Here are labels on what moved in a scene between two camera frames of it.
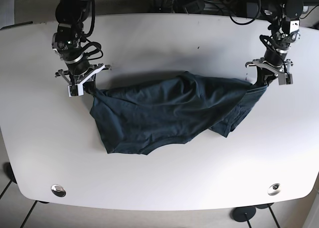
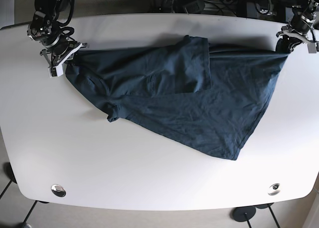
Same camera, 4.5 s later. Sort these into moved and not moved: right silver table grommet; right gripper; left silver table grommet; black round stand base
Moved: right gripper
Not moved: right silver table grommet; black round stand base; left silver table grommet
